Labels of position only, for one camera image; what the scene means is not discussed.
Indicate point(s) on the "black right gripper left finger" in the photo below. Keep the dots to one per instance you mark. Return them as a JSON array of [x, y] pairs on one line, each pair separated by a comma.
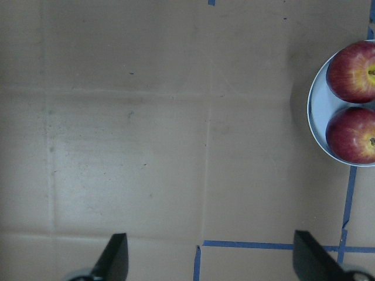
[[113, 262]]

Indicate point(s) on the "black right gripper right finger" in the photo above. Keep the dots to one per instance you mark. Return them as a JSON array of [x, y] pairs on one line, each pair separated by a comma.
[[311, 262]]

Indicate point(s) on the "red apple on plate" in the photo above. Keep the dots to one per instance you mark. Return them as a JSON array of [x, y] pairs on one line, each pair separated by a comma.
[[350, 135], [350, 74]]

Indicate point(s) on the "light blue plate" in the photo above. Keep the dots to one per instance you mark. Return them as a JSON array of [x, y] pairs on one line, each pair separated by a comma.
[[322, 106]]

